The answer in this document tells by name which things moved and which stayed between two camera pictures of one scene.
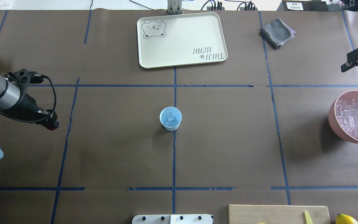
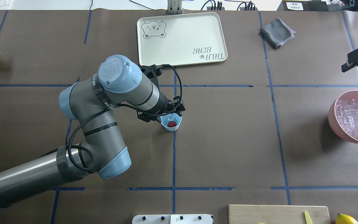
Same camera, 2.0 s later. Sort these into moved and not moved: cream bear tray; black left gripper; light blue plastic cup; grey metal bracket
Moved: black left gripper
Not moved: cream bear tray; light blue plastic cup; grey metal bracket
